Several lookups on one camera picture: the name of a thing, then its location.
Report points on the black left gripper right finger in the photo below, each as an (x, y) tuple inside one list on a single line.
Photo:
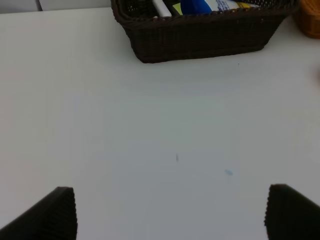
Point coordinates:
[(290, 215)]

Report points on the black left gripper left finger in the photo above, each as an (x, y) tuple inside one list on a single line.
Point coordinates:
[(54, 217)]

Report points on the white tube blue cap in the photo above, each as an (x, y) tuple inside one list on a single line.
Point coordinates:
[(197, 7)]

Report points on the white marker red caps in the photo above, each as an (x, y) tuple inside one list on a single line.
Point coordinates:
[(161, 8)]

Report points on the orange wicker basket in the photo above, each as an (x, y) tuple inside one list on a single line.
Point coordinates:
[(307, 18)]

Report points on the dark brown wicker basket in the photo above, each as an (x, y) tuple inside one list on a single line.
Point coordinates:
[(156, 39)]

